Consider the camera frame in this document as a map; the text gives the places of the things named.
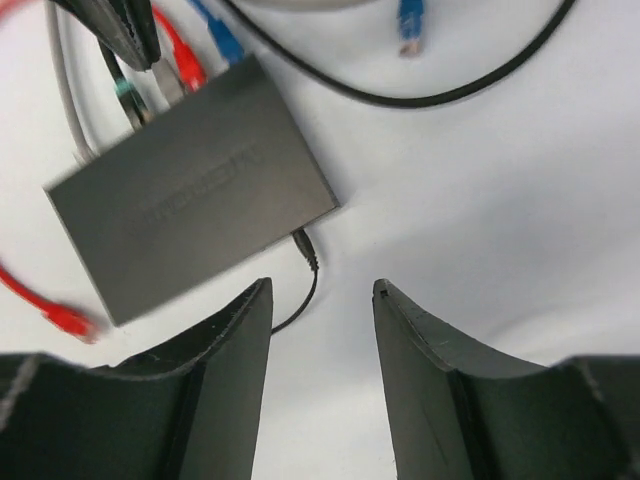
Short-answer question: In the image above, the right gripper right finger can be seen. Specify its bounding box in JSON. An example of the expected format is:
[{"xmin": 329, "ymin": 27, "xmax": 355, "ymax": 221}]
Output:
[{"xmin": 373, "ymin": 279, "xmax": 639, "ymax": 479}]

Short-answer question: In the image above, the grey ethernet cable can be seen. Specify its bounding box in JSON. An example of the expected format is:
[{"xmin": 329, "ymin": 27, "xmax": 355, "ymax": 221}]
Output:
[{"xmin": 44, "ymin": 0, "xmax": 184, "ymax": 161}]

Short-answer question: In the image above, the black power adapter cable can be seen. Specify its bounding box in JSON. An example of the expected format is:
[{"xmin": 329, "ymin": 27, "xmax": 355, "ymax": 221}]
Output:
[{"xmin": 269, "ymin": 227, "xmax": 321, "ymax": 335}]

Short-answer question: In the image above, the black ethernet cable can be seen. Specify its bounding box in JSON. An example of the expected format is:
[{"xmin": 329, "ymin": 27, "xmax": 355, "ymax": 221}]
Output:
[{"xmin": 97, "ymin": 0, "xmax": 581, "ymax": 126}]

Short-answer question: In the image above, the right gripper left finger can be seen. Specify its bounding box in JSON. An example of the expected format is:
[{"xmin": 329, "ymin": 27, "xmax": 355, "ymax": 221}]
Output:
[{"xmin": 1, "ymin": 278, "xmax": 273, "ymax": 479}]

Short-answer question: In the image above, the red ethernet cable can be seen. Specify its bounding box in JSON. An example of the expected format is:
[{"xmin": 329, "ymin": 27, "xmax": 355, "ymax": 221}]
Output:
[{"xmin": 0, "ymin": 3, "xmax": 207, "ymax": 345}]

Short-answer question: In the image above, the black network switch box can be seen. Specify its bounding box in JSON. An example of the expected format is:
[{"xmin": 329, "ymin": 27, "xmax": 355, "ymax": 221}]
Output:
[{"xmin": 47, "ymin": 57, "xmax": 339, "ymax": 325}]

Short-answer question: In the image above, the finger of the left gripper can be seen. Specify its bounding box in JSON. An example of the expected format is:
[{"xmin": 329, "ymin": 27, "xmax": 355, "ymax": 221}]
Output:
[{"xmin": 64, "ymin": 0, "xmax": 161, "ymax": 71}]

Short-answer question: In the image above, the blue ethernet cable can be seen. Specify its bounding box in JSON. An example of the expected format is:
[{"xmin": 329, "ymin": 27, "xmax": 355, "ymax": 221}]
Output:
[{"xmin": 189, "ymin": 0, "xmax": 429, "ymax": 66}]

